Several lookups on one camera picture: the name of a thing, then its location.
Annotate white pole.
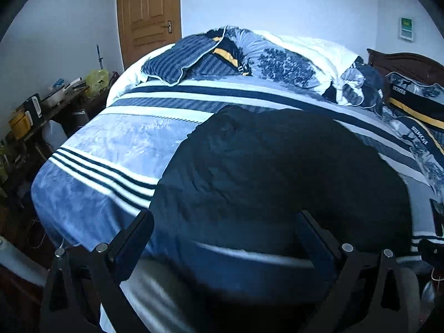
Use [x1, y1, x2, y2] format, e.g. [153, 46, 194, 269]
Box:
[0, 235, 50, 287]

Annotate black kitchen appliance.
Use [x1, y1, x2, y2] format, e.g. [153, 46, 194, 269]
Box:
[24, 94, 43, 124]

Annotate blue striped bed blanket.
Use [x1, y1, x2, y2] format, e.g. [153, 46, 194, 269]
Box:
[31, 76, 444, 333]

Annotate clear plastic jug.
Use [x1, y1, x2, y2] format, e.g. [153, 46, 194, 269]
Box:
[42, 121, 69, 155]

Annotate dark large jacket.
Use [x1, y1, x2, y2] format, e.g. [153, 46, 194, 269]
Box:
[149, 105, 414, 302]

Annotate dark printed pillow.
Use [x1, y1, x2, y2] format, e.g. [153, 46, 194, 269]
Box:
[383, 72, 444, 130]

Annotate dark wooden headboard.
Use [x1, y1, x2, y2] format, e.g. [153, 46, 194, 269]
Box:
[367, 49, 444, 87]

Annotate green white wall picture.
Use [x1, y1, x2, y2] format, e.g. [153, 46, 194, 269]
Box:
[399, 17, 415, 42]

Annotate dark wooden side table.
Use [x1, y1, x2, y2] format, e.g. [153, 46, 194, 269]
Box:
[0, 85, 91, 196]

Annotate crumpled blue patterned quilt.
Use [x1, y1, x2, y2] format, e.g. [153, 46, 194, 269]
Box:
[106, 29, 361, 107]

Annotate blue striped pillow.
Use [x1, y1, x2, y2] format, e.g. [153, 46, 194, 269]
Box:
[140, 35, 227, 87]

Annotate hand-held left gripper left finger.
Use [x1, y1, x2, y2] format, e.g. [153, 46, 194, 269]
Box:
[40, 210, 155, 333]

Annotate yellow plastic bag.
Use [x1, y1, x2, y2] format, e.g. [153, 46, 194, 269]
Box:
[85, 69, 110, 98]

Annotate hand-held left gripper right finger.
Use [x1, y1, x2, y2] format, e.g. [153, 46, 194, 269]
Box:
[288, 210, 417, 333]

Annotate yellow container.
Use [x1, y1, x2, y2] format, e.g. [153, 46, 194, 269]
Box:
[9, 110, 32, 137]

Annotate brown wooden door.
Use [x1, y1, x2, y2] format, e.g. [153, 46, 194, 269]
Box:
[116, 0, 182, 72]

